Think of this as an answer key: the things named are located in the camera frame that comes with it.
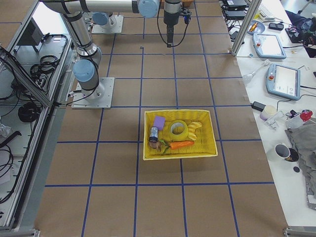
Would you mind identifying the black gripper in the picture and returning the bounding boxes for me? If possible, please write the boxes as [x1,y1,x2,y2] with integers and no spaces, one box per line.
[163,0,181,47]

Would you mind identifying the yellow tape roll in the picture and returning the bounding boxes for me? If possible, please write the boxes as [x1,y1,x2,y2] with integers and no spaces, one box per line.
[169,120,188,142]

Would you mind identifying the brown wicker basket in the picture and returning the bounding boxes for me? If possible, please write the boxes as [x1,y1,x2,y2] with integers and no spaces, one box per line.
[181,0,194,8]

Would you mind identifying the brass cylinder tool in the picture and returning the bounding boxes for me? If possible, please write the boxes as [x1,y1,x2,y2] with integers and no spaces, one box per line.
[249,22,258,32]

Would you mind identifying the blue plate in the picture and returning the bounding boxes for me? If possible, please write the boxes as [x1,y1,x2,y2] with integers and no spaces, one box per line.
[247,20,266,35]

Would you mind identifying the purple sponge block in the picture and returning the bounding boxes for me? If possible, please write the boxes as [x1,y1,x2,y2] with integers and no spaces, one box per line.
[153,116,165,130]

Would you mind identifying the upper teach pendant tablet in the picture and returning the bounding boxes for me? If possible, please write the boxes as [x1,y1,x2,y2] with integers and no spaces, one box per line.
[252,33,286,59]

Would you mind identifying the teach pendant tablet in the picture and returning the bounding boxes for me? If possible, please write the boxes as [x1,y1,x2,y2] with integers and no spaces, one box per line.
[266,63,301,101]
[252,33,286,59]

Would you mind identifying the toy croissant bread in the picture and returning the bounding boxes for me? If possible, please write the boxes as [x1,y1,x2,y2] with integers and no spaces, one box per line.
[188,121,202,141]

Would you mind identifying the small blue can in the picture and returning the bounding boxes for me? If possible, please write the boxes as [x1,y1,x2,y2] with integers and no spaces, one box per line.
[149,126,158,143]

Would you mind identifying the toy orange carrot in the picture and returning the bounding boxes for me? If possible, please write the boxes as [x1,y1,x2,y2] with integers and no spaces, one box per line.
[160,139,195,154]

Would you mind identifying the black power adapter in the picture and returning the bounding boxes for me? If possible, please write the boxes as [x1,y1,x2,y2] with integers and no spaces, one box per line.
[251,101,266,112]

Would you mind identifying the brown toy figure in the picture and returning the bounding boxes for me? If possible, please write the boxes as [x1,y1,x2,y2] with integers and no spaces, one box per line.
[149,141,162,152]

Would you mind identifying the yellow plastic basket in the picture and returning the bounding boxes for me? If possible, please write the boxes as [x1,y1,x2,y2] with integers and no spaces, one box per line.
[143,109,218,160]

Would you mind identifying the lower teach pendant tablet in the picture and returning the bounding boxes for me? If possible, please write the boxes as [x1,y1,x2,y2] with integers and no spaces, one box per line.
[266,63,301,101]

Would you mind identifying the white paper cup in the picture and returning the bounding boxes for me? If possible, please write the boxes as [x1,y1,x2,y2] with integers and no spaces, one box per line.
[260,105,277,120]

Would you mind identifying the grey cloth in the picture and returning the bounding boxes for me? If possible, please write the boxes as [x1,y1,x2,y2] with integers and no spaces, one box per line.
[285,121,316,210]

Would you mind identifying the white black mug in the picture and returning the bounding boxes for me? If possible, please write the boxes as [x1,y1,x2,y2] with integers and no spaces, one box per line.
[274,144,299,162]

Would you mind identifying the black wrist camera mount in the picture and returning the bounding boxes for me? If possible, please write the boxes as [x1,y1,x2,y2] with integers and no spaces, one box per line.
[180,6,192,25]

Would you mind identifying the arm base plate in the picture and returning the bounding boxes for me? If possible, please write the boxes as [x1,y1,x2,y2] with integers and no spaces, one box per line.
[91,12,124,35]
[71,77,115,109]

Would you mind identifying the aluminium frame post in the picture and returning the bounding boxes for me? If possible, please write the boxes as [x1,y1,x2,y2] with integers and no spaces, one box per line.
[231,0,261,56]

